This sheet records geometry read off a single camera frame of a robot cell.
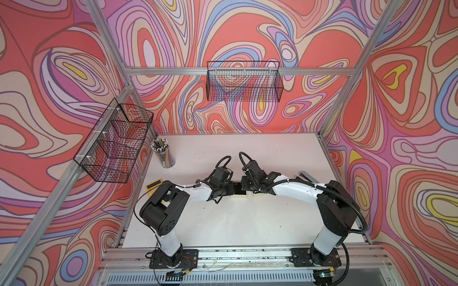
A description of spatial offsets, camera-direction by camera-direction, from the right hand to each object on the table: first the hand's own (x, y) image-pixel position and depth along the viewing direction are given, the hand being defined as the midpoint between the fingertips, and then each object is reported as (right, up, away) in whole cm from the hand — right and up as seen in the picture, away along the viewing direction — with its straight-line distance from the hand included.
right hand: (244, 188), depth 90 cm
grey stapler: (+33, +5, +7) cm, 34 cm away
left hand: (-3, -2, +3) cm, 5 cm away
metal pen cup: (-44, +22, +3) cm, 49 cm away
